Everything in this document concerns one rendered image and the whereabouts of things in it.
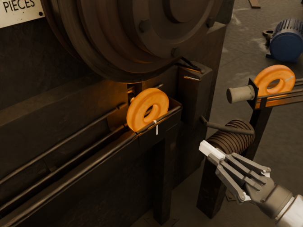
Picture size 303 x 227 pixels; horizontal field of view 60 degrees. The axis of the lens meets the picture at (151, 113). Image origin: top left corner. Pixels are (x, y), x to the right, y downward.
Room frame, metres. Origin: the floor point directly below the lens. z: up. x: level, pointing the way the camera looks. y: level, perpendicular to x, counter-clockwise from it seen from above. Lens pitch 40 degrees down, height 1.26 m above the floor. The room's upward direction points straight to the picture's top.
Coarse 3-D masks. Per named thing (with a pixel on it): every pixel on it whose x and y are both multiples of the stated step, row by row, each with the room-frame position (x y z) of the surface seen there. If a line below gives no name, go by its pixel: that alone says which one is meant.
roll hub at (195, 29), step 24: (120, 0) 0.49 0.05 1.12; (144, 0) 0.48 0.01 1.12; (168, 0) 0.51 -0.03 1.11; (192, 0) 0.56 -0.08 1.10; (216, 0) 0.63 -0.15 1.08; (168, 24) 0.54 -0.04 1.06; (192, 24) 0.59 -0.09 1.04; (144, 48) 0.49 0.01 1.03; (168, 48) 0.52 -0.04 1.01; (192, 48) 0.58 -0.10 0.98
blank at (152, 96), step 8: (152, 88) 0.67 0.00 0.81; (136, 96) 0.63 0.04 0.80; (144, 96) 0.62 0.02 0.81; (152, 96) 0.63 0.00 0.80; (160, 96) 0.65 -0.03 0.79; (136, 104) 0.61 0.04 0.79; (144, 104) 0.61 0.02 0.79; (152, 104) 0.63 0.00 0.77; (160, 104) 0.66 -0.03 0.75; (168, 104) 0.68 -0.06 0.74; (128, 112) 0.60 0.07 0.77; (136, 112) 0.59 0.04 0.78; (144, 112) 0.61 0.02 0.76; (152, 112) 0.67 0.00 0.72; (160, 112) 0.66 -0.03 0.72; (128, 120) 0.60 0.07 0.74; (136, 120) 0.59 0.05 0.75; (144, 120) 0.63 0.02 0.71; (152, 120) 0.64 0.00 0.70; (136, 128) 0.59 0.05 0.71
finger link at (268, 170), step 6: (234, 156) 0.44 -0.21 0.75; (240, 156) 0.44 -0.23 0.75; (240, 162) 0.43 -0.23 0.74; (246, 162) 0.43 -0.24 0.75; (252, 162) 0.43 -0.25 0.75; (252, 168) 0.42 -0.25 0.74; (258, 168) 0.41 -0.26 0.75; (264, 168) 0.41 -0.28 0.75; (270, 168) 0.41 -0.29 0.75; (258, 174) 0.41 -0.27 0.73
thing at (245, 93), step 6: (228, 90) 0.84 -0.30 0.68; (234, 90) 0.82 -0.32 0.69; (240, 90) 0.82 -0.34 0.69; (246, 90) 0.82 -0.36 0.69; (252, 90) 0.82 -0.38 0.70; (228, 96) 0.83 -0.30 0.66; (234, 96) 0.80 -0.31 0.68; (240, 96) 0.80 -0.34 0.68; (246, 96) 0.81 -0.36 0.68; (252, 96) 0.81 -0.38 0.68
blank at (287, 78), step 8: (264, 72) 0.84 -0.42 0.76; (272, 72) 0.83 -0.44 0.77; (280, 72) 0.83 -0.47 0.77; (288, 72) 0.84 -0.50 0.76; (256, 80) 0.84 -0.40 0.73; (264, 80) 0.83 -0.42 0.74; (272, 80) 0.83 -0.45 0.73; (280, 80) 0.86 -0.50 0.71; (288, 80) 0.84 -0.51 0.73; (264, 88) 0.83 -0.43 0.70; (272, 88) 0.86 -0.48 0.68; (280, 88) 0.84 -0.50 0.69; (288, 88) 0.84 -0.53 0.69
